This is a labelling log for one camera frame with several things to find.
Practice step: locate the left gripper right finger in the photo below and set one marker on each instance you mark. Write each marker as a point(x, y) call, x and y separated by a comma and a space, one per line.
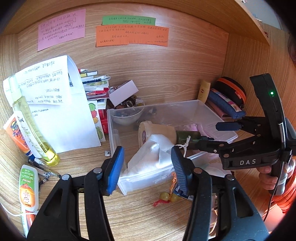
point(198, 183)

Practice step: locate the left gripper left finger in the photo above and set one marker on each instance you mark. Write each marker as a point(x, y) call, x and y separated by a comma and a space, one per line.
point(98, 183)

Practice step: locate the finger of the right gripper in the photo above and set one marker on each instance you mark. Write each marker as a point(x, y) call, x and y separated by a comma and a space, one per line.
point(210, 146)
point(228, 126)

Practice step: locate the blue staples box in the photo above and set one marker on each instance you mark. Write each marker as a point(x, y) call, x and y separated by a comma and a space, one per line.
point(177, 191)

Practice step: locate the gourd charm red tassel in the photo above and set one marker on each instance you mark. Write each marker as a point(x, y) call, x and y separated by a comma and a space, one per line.
point(170, 196)

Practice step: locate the white cloth pouch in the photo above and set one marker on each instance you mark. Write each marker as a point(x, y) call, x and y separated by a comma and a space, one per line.
point(153, 157)

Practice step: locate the clear plastic storage bin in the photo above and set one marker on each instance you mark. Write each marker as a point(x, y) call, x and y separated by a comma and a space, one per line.
point(191, 115)

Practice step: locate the right hand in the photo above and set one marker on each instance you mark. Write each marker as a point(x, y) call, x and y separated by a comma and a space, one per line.
point(268, 182)

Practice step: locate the pink notebook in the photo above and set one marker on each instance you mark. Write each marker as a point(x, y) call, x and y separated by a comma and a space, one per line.
point(217, 110)

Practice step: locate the navy blue pouch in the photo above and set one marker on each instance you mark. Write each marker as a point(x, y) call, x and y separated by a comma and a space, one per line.
point(225, 104)

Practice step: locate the black orange round case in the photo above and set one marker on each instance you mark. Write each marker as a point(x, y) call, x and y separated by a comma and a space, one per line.
point(232, 90)

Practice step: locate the yellow lotion bottle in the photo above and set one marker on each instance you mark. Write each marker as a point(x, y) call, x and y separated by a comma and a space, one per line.
point(204, 91)

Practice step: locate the yellow liquid clear bottle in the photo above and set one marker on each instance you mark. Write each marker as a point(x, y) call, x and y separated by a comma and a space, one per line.
point(27, 124)

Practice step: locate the black pen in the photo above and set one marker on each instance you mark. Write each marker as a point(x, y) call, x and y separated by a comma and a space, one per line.
point(43, 169)

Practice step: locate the green orange white tube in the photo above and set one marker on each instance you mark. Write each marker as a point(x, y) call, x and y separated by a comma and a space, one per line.
point(28, 193)

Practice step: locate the white bowl of trinkets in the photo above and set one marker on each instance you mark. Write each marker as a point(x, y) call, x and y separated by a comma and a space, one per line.
point(129, 115)

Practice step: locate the fruit sticker sheet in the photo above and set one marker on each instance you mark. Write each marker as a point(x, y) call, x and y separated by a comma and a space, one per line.
point(96, 118)

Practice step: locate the white rectangular box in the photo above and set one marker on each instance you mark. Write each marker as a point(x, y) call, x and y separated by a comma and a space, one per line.
point(119, 94)

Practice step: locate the stack of booklets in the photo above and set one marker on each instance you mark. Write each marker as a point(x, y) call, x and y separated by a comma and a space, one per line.
point(96, 86)

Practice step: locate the white folded paper sheet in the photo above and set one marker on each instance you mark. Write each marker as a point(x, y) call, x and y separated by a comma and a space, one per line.
point(55, 94)

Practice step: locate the orange sticky note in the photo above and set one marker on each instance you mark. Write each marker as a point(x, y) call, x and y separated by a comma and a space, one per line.
point(124, 34)

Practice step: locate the green sticky note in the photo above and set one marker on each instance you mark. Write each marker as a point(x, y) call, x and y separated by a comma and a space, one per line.
point(128, 19)

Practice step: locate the pink sticky note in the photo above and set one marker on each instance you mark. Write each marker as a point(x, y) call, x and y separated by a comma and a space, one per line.
point(60, 29)

